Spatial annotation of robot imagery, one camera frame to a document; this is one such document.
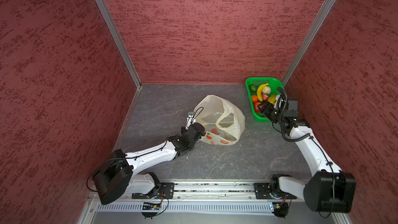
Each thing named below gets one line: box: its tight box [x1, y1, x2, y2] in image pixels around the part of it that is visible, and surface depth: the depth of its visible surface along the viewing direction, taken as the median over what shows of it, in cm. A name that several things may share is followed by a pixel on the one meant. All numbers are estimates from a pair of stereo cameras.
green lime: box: [249, 84, 259, 94], surface depth 115 cm
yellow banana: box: [257, 82, 269, 102], surface depth 112 cm
